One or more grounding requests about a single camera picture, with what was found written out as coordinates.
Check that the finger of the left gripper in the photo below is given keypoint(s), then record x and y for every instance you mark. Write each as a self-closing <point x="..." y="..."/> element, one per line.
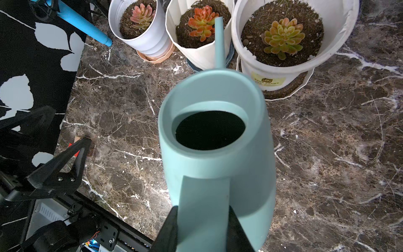
<point x="62" y="174"/>
<point x="35" y="122"/>

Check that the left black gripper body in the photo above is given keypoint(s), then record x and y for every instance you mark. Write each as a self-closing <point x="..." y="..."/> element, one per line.
<point x="17" y="151"/>

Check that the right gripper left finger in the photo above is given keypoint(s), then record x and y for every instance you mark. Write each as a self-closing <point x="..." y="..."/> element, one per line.
<point x="167" y="237"/>

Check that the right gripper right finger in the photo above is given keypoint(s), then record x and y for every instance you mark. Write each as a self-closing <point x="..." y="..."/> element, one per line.
<point x="237" y="240"/>

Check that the mint green watering can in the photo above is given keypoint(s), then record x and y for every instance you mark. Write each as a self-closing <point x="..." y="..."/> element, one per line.
<point x="217" y="152"/>

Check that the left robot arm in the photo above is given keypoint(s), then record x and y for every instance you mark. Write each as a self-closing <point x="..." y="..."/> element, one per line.
<point x="57" y="236"/>

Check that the pink succulent plant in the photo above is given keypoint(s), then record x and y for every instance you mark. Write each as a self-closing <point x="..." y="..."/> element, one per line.
<point x="142" y="16"/>

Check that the orange red succulent plant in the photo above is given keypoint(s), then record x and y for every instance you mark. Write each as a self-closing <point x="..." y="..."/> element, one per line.
<point x="203" y="22"/>

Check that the yellow green succulent plant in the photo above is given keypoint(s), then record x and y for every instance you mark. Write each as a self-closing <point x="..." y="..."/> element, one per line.
<point x="283" y="38"/>

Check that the small circuit board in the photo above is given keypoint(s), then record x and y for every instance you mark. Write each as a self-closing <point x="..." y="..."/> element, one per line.
<point x="91" y="246"/>

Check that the peach pot saucer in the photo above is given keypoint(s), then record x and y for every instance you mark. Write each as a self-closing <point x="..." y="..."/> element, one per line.
<point x="157" y="60"/>

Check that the left white plant pot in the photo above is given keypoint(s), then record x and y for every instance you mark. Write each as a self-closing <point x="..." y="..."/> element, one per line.
<point x="153" y="42"/>

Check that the white pot saucer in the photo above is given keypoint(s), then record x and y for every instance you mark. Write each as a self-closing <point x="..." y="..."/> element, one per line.
<point x="289" y="91"/>

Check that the dark blue pot saucer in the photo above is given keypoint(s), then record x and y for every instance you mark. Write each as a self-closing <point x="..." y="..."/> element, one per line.
<point x="228" y="59"/>

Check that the middle white plant pot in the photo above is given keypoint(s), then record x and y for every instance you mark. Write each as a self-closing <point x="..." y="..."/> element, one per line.
<point x="202" y="57"/>

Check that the right large white plant pot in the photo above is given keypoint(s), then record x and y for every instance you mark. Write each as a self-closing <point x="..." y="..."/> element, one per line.
<point x="338" y="19"/>

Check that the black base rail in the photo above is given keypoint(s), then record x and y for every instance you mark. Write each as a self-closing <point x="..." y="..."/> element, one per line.
<point x="114" y="234"/>

